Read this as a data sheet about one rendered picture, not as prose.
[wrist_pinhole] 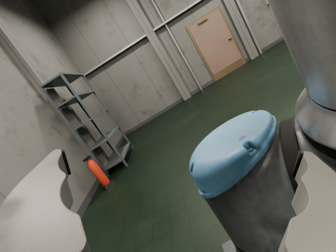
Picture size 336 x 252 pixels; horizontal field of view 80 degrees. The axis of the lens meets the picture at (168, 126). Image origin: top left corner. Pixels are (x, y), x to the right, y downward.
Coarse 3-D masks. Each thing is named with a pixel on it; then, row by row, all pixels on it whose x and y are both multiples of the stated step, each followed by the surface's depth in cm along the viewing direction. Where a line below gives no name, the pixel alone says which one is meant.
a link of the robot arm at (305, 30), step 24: (288, 0) 10; (312, 0) 10; (288, 24) 12; (312, 24) 10; (288, 48) 14; (312, 48) 11; (312, 72) 13; (312, 96) 15; (312, 120) 15; (312, 144) 16
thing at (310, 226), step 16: (304, 160) 10; (320, 160) 10; (304, 176) 9; (320, 176) 9; (304, 192) 8; (320, 192) 8; (304, 208) 8; (320, 208) 7; (288, 224) 7; (304, 224) 7; (320, 224) 7; (288, 240) 6; (304, 240) 6; (320, 240) 6
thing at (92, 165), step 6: (90, 156) 373; (90, 162) 370; (90, 168) 370; (96, 168) 372; (96, 174) 373; (102, 174) 377; (102, 180) 376; (108, 180) 383; (102, 186) 381; (108, 186) 376
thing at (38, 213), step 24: (48, 168) 9; (24, 192) 8; (48, 192) 8; (0, 216) 7; (24, 216) 7; (48, 216) 7; (72, 216) 7; (0, 240) 6; (24, 240) 6; (48, 240) 6; (72, 240) 6
